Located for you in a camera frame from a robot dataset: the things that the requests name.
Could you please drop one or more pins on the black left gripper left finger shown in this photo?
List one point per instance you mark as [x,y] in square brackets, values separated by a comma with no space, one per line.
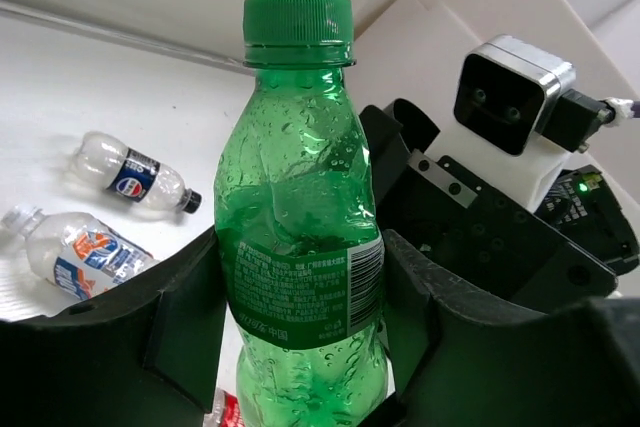
[145,353]

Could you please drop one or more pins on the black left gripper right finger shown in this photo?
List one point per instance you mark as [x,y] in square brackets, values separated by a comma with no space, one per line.
[464,357]

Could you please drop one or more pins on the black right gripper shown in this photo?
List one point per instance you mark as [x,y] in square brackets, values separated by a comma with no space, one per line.
[470,228]

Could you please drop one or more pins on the green plastic bottle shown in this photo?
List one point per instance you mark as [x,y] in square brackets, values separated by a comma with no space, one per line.
[294,213]

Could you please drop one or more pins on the clear bottle orange blue label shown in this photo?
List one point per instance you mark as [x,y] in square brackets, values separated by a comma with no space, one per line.
[75,251]

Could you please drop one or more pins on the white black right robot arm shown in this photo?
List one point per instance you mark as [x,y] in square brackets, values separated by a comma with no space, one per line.
[580,205]

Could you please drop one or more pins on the clear bottle red label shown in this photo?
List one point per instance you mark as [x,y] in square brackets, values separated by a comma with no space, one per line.
[225,411]

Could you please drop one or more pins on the clear Pepsi bottle black cap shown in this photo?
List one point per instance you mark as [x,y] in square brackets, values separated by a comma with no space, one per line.
[104,162]

